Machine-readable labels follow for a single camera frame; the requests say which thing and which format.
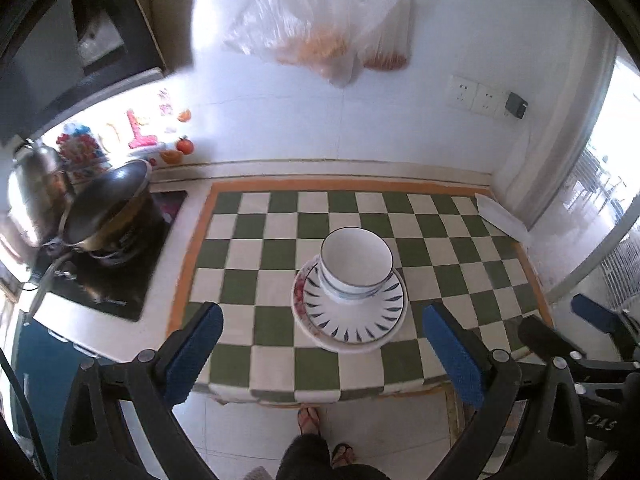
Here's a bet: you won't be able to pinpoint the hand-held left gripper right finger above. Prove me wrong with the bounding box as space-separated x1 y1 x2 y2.
421 302 588 480

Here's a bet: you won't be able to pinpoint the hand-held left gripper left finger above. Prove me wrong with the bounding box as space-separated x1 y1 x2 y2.
56 301 224 480

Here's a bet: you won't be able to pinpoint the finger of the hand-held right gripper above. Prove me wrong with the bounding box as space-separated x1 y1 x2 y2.
571 293 640 348
517 316 586 361

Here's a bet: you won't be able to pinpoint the blue leaf patterned plate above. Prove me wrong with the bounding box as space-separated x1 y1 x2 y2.
303 257 408 338

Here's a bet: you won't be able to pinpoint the pink floral plate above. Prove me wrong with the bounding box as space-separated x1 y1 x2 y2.
291 255 411 356

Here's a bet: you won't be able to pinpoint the white bowl with blue rim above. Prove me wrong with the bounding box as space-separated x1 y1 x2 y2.
319 228 395 306

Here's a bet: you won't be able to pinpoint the black induction cooktop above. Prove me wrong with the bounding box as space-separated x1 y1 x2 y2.
30 187 188 323

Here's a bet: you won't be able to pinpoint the metal window grille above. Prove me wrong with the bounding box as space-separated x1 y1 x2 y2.
560 60 640 311

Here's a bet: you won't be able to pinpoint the green white checkered mat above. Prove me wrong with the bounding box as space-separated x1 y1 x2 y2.
167 177 556 403

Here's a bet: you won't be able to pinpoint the person's left foot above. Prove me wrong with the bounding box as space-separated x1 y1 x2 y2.
296 406 323 441

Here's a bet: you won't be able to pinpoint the person's foot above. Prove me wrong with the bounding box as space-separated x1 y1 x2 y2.
296 406 323 441
330 441 357 466

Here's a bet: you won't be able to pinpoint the person's right foot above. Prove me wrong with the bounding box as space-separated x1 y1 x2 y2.
330 441 357 466

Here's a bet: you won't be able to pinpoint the teal cabinet door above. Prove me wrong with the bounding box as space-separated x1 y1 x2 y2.
10 305 108 471

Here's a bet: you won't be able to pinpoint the person's dark trousers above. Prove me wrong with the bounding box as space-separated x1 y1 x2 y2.
280 435 396 480

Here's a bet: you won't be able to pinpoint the black plug adapter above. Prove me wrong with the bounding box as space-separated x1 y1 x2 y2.
504 91 528 120

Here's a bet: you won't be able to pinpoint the steel kettle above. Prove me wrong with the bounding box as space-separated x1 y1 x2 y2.
7 141 76 248

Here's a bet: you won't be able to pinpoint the colourful printed packet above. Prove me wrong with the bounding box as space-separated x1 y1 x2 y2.
55 122 108 183

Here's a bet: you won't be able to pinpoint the clear plastic bag red contents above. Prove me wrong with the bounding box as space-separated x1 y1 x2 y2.
360 0 415 72

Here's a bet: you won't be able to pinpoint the clear plastic bag orange contents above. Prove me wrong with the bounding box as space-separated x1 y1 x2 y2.
222 0 408 88

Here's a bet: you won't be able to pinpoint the black range hood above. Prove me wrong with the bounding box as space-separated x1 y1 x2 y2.
0 0 168 143

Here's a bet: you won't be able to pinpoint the dark wok with handle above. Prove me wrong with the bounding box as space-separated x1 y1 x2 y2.
30 159 153 318

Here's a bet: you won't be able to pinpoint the black cable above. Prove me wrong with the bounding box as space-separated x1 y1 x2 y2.
0 350 52 480

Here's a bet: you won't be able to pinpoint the pink wall sticker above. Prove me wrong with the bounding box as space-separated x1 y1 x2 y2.
125 109 160 150

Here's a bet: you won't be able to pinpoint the white wall socket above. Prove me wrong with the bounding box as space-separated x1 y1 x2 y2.
446 75 478 111
474 82 506 120

